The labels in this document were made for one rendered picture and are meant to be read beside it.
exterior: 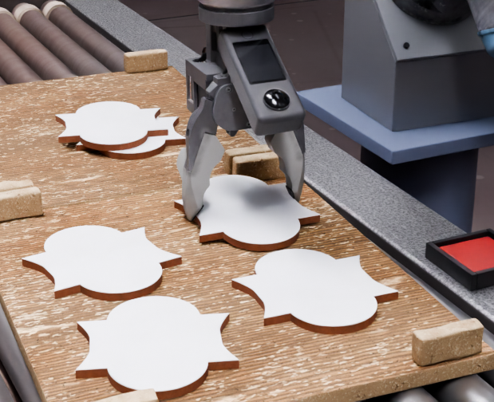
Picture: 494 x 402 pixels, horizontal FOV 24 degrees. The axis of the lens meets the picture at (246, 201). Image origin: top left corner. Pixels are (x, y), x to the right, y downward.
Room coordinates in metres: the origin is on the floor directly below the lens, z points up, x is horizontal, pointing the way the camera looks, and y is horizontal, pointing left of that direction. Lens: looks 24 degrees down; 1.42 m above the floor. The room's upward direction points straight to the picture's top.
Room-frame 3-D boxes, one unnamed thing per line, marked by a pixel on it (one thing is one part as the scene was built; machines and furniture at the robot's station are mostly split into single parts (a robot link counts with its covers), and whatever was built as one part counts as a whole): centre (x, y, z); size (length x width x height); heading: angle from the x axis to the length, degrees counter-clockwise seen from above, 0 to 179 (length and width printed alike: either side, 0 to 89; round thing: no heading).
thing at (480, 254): (0.99, -0.22, 0.92); 0.06 x 0.06 x 0.01; 25
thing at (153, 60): (1.54, 0.14, 0.95); 0.06 x 0.02 x 0.03; 112
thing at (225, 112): (1.07, 0.01, 1.09); 0.09 x 0.08 x 0.12; 22
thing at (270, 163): (1.15, -0.01, 0.95); 0.06 x 0.02 x 0.03; 112
